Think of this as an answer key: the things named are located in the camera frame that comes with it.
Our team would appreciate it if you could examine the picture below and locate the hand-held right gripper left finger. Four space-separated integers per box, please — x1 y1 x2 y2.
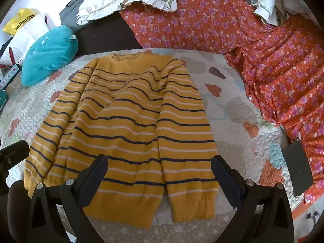
27 154 109 243

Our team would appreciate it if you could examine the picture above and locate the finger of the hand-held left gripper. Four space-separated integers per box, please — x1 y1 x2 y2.
0 140 30 183

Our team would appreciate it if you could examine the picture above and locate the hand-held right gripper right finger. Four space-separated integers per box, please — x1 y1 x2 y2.
211 154 296 243

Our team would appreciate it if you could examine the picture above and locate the yellow striped sweater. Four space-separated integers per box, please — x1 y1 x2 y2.
24 51 220 229

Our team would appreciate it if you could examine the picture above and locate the green box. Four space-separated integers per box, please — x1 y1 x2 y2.
0 90 9 110

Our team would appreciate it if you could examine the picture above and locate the white quilted heart blanket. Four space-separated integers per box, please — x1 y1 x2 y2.
0 48 302 243

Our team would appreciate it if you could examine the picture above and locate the black smartphone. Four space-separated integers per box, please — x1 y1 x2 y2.
281 140 314 198

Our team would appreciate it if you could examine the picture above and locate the colourful dotted box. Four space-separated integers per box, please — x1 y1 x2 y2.
0 64 24 90

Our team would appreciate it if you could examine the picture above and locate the teal pillow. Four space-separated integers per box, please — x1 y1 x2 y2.
21 25 79 86

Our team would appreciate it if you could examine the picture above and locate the white and yellow shopping bag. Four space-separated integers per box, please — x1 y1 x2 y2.
0 8 50 67

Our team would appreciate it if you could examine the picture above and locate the orange floral blanket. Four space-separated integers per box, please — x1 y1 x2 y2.
119 0 324 205

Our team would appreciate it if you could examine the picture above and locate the dark brown bed base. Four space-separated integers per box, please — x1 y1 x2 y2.
76 11 143 56

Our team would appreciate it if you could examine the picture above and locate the dark grey case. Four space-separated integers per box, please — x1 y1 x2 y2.
59 0 102 32

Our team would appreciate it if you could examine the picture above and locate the white crumpled cloth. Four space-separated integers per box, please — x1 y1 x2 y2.
253 0 308 27

